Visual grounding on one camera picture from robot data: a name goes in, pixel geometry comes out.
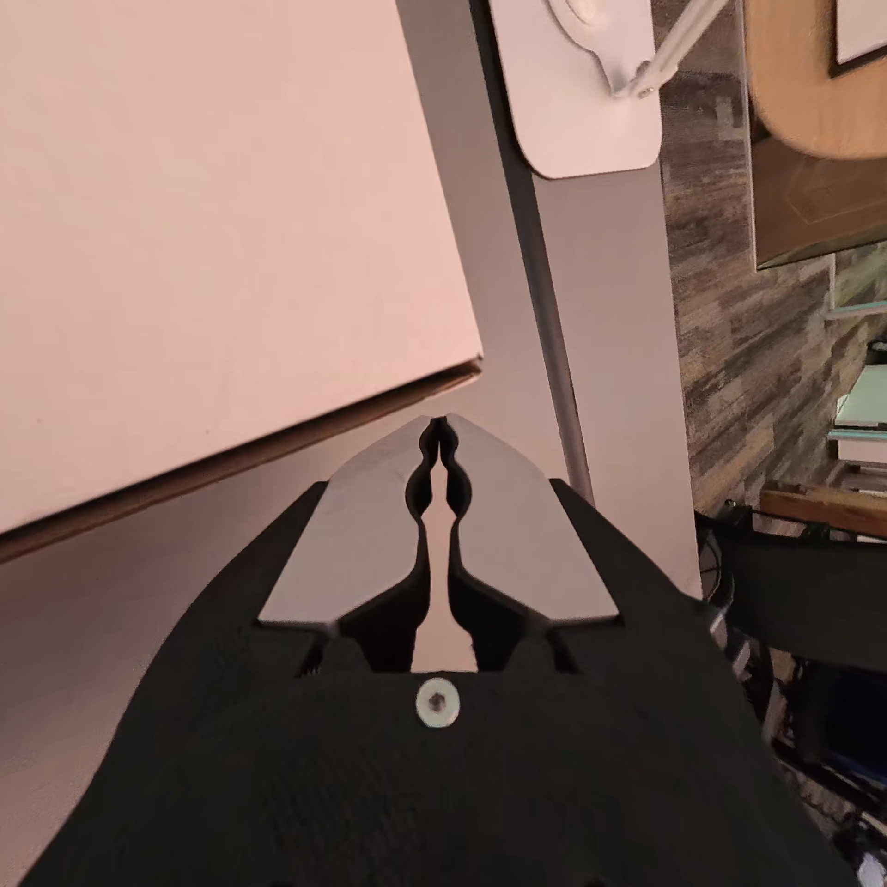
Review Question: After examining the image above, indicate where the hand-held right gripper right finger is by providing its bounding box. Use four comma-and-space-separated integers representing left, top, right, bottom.
443, 413, 621, 673

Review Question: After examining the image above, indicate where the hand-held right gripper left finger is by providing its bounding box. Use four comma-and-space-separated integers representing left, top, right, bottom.
256, 414, 437, 673

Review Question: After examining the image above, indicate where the white cardboard mailer box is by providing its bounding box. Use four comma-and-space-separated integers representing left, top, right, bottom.
0, 0, 485, 564

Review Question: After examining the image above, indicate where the large brown cardboard box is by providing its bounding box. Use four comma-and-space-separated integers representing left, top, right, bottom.
752, 135, 887, 270

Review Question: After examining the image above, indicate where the large black object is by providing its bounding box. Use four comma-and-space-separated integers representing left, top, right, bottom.
696, 504, 887, 656

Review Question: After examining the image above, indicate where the white shelf unit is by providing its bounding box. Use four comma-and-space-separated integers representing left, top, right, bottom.
825, 338, 887, 489

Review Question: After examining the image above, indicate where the white stand base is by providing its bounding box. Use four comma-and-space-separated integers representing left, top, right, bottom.
488, 0, 730, 180

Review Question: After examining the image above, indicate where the wooden instruction sign board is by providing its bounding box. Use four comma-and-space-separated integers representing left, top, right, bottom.
745, 0, 887, 162

